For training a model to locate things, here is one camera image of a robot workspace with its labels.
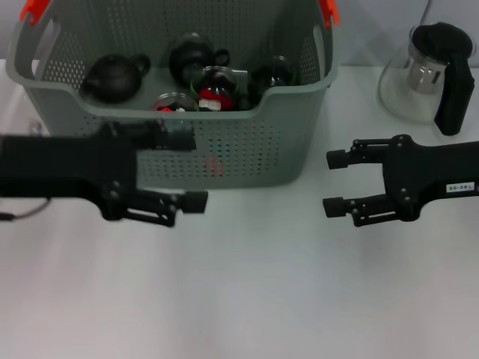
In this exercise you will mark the silver plug on left gripper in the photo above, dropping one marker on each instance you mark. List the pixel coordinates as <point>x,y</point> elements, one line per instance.
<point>35,127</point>

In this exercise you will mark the red sloped toy brick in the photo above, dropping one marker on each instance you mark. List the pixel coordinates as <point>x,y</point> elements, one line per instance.
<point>213,164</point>

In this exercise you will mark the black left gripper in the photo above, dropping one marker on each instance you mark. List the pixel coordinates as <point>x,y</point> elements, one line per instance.
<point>67,164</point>

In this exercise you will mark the dark red long toy brick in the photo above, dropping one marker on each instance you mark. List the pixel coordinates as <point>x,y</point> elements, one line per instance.
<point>217,93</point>

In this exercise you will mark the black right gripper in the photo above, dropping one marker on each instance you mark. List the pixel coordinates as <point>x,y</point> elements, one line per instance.
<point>430,168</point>

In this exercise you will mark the grey perforated plastic storage bin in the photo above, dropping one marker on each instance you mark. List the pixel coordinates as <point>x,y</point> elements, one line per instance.
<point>262,149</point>

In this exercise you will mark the dark clay teapot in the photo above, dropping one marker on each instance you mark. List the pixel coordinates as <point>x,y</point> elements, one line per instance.
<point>112,78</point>

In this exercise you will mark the small red toy brick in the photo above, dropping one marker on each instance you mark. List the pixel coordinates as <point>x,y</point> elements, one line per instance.
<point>164,109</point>

